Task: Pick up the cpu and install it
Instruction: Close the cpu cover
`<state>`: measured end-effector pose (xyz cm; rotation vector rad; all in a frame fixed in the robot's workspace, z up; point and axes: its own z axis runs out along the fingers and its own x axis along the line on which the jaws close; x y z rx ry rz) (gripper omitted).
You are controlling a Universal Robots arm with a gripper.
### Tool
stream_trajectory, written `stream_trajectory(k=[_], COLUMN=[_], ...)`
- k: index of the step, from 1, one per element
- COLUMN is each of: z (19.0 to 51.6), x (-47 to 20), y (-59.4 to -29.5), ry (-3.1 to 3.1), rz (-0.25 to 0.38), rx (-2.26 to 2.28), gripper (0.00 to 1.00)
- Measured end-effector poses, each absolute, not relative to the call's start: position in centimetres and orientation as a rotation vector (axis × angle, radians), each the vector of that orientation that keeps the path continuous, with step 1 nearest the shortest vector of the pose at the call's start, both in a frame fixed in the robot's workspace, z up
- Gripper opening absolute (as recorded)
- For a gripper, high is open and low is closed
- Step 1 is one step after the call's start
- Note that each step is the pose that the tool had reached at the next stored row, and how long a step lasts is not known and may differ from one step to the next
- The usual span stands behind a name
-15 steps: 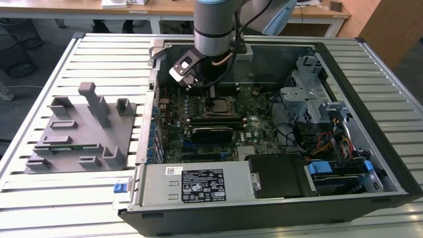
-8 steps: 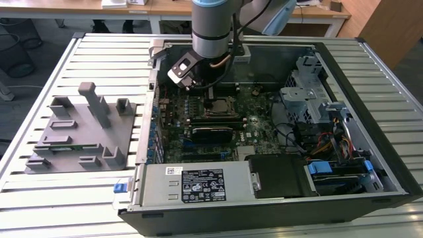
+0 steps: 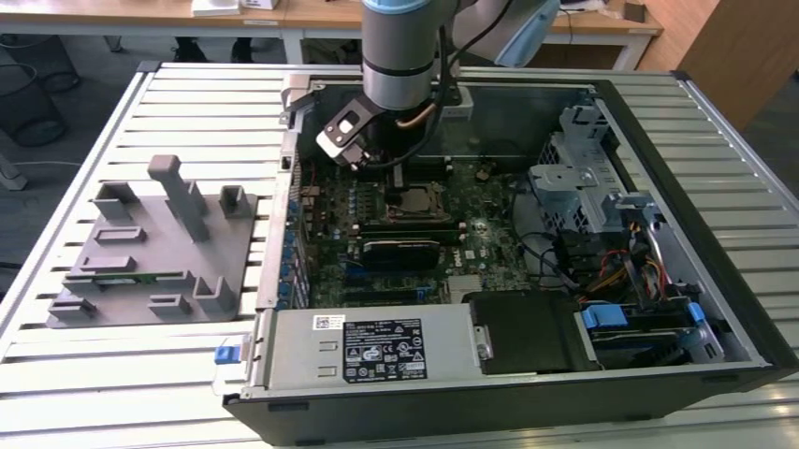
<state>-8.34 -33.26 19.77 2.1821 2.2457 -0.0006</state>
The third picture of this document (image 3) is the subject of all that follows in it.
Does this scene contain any wooden cabinet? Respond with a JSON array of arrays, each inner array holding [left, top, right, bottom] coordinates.
[[636, 0, 799, 132]]

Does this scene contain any grey plastic parts rack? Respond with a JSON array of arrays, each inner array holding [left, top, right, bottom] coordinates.
[[47, 153, 262, 331]]

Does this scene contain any silver power supply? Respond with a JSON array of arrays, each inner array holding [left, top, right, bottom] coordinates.
[[246, 306, 495, 393]]

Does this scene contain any black expansion slot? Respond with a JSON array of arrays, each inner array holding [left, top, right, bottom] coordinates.
[[342, 288, 433, 303]]

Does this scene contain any coloured power wire bundle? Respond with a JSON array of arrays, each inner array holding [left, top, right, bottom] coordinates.
[[577, 223, 665, 303]]

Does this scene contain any small black graphics card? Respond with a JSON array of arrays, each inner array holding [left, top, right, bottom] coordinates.
[[361, 239, 442, 272]]

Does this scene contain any small silver wrist camera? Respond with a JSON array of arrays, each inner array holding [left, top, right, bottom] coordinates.
[[437, 87, 475, 122]]

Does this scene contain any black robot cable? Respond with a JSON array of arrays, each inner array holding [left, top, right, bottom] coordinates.
[[365, 22, 467, 172]]

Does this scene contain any white camera with black bracket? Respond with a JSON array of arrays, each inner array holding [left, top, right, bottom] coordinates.
[[315, 95, 382, 172]]

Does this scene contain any copper coloured cable connector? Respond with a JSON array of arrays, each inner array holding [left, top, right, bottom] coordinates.
[[397, 105, 439, 130]]

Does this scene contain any silver metal drive cage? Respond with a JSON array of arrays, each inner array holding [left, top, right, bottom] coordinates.
[[528, 105, 633, 235]]

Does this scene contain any metal socket cover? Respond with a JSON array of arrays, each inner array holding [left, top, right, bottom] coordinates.
[[385, 182, 449, 222]]

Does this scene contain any CPU socket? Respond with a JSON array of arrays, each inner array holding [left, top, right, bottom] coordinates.
[[381, 181, 453, 225]]

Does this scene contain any blue disk carrier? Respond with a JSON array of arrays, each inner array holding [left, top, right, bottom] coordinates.
[[578, 302, 630, 339]]

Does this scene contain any green motherboard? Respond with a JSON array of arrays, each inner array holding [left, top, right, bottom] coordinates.
[[290, 158, 545, 310]]

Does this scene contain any silver chipset heatsink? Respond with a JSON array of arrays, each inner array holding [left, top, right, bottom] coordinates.
[[447, 275, 486, 301]]

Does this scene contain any black mesh wastebasket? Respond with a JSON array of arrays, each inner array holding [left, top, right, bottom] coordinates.
[[0, 33, 83, 94], [0, 63, 69, 149]]

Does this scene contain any silver CPU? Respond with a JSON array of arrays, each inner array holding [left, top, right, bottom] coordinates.
[[398, 187, 439, 212]]

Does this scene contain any black PC case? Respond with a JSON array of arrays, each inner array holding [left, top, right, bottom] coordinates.
[[211, 73, 799, 448]]

